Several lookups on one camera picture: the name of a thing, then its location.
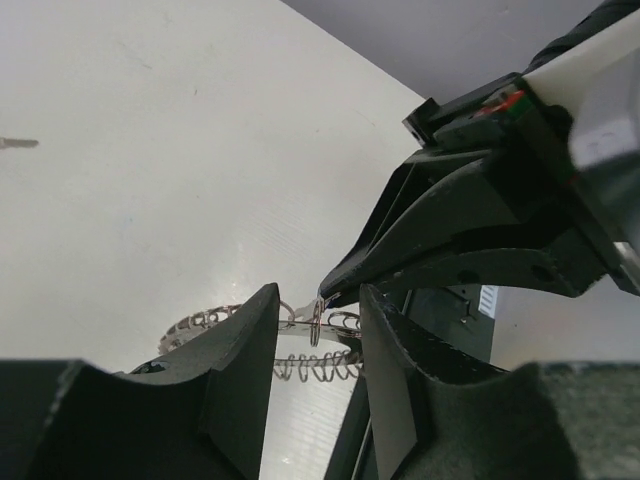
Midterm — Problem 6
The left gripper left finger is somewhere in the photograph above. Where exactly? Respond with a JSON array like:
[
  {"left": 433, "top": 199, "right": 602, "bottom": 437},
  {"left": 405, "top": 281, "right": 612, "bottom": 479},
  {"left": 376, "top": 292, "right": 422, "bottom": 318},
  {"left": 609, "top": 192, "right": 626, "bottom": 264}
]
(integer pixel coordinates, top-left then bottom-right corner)
[{"left": 1, "top": 283, "right": 279, "bottom": 479}]

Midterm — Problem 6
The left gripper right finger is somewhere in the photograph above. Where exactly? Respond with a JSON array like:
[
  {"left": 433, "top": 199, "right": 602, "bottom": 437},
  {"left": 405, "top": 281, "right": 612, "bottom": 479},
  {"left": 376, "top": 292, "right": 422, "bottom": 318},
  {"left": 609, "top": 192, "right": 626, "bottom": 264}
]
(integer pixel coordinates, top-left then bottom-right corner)
[{"left": 358, "top": 283, "right": 640, "bottom": 480}]

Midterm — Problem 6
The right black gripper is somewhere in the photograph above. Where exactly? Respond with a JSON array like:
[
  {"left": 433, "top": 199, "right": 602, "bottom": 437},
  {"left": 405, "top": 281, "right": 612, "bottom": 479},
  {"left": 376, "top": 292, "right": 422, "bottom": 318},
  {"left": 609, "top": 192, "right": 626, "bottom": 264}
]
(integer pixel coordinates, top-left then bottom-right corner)
[{"left": 318, "top": 73, "right": 625, "bottom": 300}]

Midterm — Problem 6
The metal disc keyring holder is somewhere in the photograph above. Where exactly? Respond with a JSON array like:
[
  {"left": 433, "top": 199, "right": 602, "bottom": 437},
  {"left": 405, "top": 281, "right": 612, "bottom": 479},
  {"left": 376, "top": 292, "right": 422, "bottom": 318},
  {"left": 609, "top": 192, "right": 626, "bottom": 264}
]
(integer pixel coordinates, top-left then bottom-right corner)
[{"left": 158, "top": 301, "right": 364, "bottom": 383}]

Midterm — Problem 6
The key with solid blue tag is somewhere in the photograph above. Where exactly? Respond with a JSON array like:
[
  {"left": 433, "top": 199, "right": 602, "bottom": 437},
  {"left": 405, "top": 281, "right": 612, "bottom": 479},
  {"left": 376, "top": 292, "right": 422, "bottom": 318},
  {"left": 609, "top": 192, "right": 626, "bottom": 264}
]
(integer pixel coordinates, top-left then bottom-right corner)
[{"left": 295, "top": 293, "right": 340, "bottom": 322}]

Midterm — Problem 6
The key with green tag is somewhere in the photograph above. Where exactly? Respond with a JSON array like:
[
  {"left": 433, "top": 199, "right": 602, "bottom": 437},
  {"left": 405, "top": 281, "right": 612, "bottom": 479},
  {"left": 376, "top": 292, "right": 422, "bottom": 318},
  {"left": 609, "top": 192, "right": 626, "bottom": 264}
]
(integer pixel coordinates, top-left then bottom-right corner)
[{"left": 0, "top": 137, "right": 39, "bottom": 150}]

